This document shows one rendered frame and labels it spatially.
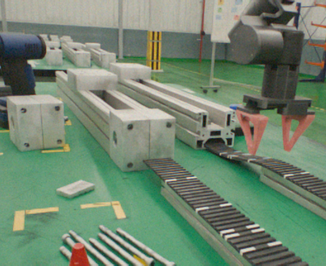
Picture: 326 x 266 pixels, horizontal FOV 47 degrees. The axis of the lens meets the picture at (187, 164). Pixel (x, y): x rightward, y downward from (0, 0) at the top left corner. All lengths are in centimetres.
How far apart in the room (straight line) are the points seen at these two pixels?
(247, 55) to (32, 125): 45
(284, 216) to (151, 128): 28
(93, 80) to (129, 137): 41
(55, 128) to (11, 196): 25
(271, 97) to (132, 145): 25
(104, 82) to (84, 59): 163
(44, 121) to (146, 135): 23
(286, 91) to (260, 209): 20
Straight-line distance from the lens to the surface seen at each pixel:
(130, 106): 85
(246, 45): 57
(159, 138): 68
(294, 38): 63
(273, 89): 63
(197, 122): 81
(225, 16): 707
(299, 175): 63
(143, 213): 52
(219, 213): 46
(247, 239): 41
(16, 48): 99
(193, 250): 45
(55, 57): 271
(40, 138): 81
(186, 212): 50
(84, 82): 104
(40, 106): 80
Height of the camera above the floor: 102
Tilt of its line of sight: 19 degrees down
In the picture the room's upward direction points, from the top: 4 degrees clockwise
